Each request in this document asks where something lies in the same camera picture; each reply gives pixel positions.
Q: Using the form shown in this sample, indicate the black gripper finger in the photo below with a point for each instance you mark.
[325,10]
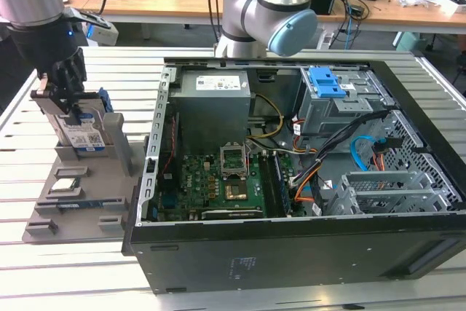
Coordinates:
[69,85]
[46,85]

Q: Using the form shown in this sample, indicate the hard disk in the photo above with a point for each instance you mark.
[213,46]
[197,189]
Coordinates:
[91,136]

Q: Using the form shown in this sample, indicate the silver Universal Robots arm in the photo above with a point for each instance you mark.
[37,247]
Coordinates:
[236,16]

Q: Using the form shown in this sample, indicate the metal disk bay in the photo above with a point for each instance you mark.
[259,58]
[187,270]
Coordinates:
[386,180]
[393,203]

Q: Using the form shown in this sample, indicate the silver CPU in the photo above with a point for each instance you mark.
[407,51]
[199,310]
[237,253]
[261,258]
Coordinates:
[65,185]

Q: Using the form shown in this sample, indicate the grey parts rack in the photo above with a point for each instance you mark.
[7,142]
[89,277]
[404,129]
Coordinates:
[98,187]

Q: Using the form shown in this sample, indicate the grey power supply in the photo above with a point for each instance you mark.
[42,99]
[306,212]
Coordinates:
[211,114]

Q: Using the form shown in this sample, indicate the green motherboard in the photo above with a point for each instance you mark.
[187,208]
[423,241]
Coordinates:
[196,180]

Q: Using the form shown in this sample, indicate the metal locking lever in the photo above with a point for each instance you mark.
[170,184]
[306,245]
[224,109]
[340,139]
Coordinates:
[248,158]

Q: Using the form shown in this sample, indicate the CPU socket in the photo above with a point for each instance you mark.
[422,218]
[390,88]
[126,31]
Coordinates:
[236,192]

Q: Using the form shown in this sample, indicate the black RAM slot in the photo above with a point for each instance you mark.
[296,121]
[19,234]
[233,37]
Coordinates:
[275,189]
[267,187]

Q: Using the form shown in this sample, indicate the RAM stick with chips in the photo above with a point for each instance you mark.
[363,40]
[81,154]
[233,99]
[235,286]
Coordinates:
[283,187]

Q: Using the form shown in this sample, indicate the blue plastic cage latch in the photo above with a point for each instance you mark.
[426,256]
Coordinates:
[324,81]

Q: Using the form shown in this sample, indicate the grey metal drive cage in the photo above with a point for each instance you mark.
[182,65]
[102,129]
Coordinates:
[327,118]

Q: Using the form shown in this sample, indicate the black PC case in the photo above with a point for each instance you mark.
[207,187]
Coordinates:
[291,252]

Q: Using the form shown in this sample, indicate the teal bin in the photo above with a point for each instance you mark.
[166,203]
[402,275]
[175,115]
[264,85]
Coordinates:
[411,41]

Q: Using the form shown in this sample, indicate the small white box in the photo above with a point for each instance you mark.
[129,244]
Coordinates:
[453,5]

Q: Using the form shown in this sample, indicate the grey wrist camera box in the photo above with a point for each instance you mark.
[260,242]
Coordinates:
[103,32]

